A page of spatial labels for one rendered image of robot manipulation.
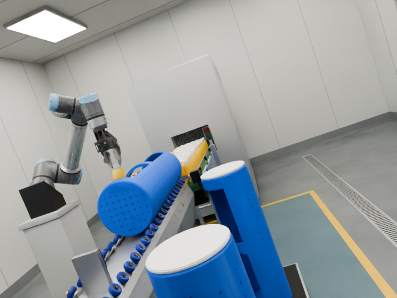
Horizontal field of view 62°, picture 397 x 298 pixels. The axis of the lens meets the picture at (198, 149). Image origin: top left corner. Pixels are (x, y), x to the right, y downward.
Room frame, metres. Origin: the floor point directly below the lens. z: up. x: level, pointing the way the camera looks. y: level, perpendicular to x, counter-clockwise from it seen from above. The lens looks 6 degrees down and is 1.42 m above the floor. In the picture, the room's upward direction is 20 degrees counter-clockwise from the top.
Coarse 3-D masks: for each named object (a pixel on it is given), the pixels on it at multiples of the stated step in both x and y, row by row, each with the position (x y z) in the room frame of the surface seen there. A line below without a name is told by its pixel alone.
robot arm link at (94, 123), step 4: (100, 116) 1.63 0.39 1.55; (104, 116) 1.65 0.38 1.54; (92, 120) 1.62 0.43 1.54; (96, 120) 1.62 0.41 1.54; (100, 120) 1.63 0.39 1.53; (104, 120) 1.64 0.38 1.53; (92, 124) 1.62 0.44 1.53; (96, 124) 1.62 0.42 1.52; (100, 124) 1.62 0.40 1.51; (104, 124) 1.63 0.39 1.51; (92, 128) 1.63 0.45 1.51; (96, 128) 1.63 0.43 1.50
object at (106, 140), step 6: (96, 132) 1.64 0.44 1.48; (102, 132) 1.63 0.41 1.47; (96, 138) 1.62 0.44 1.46; (102, 138) 1.61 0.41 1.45; (108, 138) 1.62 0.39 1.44; (96, 144) 1.63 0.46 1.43; (102, 144) 1.61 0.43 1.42; (108, 144) 1.61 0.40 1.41; (114, 144) 1.67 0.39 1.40; (102, 150) 1.62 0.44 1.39
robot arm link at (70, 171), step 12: (72, 120) 2.29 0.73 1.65; (84, 120) 2.28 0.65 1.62; (72, 132) 2.34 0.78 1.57; (84, 132) 2.37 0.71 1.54; (72, 144) 2.39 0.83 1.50; (72, 156) 2.45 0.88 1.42; (60, 168) 2.53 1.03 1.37; (72, 168) 2.51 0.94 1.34; (60, 180) 2.54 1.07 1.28; (72, 180) 2.56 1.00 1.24
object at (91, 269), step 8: (80, 256) 1.13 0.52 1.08; (88, 256) 1.13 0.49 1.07; (96, 256) 1.12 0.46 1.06; (80, 264) 1.13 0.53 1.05; (88, 264) 1.13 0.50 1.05; (96, 264) 1.13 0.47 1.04; (104, 264) 1.14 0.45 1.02; (80, 272) 1.14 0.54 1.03; (88, 272) 1.13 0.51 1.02; (96, 272) 1.13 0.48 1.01; (104, 272) 1.12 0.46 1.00; (80, 280) 1.14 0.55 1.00; (88, 280) 1.13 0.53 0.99; (96, 280) 1.13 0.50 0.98; (104, 280) 1.13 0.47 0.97; (88, 288) 1.14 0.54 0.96; (96, 288) 1.13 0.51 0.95; (104, 288) 1.13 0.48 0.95; (88, 296) 1.14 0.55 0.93
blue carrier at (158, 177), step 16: (160, 160) 2.12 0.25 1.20; (176, 160) 2.35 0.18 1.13; (128, 176) 2.00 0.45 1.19; (144, 176) 1.71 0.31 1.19; (160, 176) 1.86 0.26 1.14; (176, 176) 2.18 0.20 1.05; (112, 192) 1.59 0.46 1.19; (128, 192) 1.57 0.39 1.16; (144, 192) 1.56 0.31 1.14; (160, 192) 1.73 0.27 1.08; (112, 208) 1.59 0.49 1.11; (128, 208) 1.58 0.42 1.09; (144, 208) 1.57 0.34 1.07; (160, 208) 1.76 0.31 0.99; (112, 224) 1.60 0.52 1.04; (128, 224) 1.58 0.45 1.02; (144, 224) 1.57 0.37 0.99
